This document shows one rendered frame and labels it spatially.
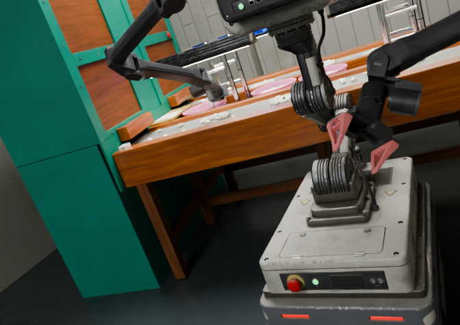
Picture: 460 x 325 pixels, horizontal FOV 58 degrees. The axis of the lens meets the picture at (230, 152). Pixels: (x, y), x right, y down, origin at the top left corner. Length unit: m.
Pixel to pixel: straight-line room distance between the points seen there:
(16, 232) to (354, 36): 3.08
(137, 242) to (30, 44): 1.08
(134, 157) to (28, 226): 1.67
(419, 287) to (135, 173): 1.38
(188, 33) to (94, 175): 2.38
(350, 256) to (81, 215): 1.52
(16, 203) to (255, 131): 2.26
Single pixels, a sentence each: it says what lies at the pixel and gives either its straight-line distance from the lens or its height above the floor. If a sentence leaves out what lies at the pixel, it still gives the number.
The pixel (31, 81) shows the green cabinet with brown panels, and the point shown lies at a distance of 2.21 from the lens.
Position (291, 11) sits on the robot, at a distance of 1.19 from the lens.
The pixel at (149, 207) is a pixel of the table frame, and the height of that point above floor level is 0.45.
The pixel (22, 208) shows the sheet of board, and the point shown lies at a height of 0.40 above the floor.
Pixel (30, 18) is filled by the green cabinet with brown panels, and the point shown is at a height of 1.47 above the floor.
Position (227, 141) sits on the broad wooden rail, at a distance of 1.88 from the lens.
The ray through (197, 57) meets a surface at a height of 1.06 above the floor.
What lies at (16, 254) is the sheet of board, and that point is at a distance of 3.49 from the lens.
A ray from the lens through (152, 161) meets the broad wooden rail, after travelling 2.04.
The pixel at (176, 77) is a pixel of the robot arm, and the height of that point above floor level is 1.02.
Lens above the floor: 1.15
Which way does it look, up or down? 16 degrees down
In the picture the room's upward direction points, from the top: 19 degrees counter-clockwise
